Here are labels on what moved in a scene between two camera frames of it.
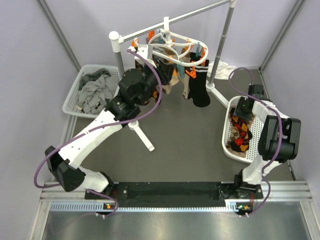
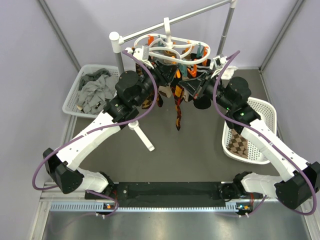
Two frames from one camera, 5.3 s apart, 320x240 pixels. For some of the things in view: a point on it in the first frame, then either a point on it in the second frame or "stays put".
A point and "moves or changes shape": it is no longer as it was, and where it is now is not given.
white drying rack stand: x=116 y=40 stays put
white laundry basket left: x=69 y=107 stays put
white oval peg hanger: x=176 y=48 moves or changes shape
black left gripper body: x=162 y=76 stays put
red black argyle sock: x=240 y=133 → x=178 y=93
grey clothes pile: x=95 y=88 stays put
